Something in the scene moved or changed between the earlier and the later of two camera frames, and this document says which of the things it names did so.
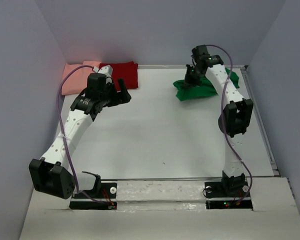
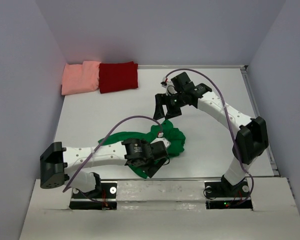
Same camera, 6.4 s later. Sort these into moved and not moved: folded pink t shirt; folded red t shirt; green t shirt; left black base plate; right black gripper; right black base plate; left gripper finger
Moved: right black gripper; left gripper finger; green t shirt
Not moved: folded red t shirt; left black base plate; right black base plate; folded pink t shirt
